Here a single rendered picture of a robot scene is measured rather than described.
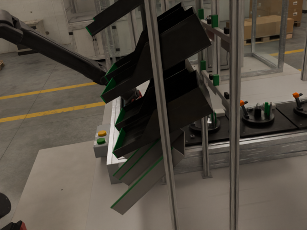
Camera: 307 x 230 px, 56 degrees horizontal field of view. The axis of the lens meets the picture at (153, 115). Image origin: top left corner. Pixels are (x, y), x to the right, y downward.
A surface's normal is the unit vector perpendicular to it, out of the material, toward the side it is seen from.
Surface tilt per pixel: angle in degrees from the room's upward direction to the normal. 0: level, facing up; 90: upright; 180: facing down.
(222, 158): 90
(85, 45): 90
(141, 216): 0
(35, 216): 0
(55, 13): 90
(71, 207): 0
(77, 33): 90
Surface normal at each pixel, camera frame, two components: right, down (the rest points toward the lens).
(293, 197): -0.11, -0.89
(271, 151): 0.09, 0.43
